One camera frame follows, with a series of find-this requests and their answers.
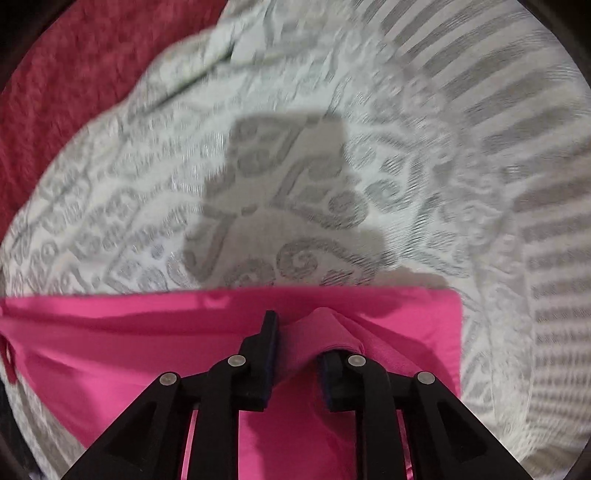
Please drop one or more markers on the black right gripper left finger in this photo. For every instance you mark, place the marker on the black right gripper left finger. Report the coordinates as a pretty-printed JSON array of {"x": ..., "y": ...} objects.
[{"x": 187, "y": 427}]

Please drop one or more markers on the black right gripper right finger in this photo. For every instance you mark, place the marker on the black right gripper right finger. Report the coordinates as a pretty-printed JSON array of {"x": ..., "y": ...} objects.
[{"x": 411, "y": 427}]

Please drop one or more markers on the pink pant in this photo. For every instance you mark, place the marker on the pink pant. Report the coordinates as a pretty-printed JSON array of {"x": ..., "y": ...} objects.
[{"x": 88, "y": 358}]

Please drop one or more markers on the white grey patterned bedsheet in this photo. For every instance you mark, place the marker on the white grey patterned bedsheet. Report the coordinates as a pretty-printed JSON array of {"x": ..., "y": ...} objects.
[{"x": 351, "y": 143}]

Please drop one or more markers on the red patterned blanket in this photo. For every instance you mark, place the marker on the red patterned blanket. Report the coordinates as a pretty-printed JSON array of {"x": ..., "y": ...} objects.
[{"x": 87, "y": 61}]

